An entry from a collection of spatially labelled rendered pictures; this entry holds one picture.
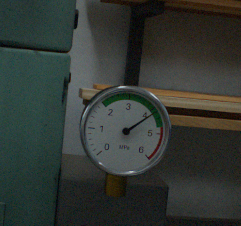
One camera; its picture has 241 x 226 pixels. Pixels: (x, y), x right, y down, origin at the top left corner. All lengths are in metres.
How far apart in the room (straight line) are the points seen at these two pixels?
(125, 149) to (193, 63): 2.64
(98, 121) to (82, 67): 2.53
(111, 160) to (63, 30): 0.11
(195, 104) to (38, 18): 2.10
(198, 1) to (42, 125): 2.10
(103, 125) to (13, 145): 0.09
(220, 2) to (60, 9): 2.11
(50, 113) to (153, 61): 2.53
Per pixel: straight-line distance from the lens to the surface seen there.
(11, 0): 0.49
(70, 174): 0.47
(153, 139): 0.43
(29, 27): 0.48
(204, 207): 3.16
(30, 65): 0.48
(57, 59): 0.48
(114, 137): 0.42
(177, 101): 2.54
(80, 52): 2.95
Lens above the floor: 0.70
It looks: 3 degrees down
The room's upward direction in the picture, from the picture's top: 6 degrees clockwise
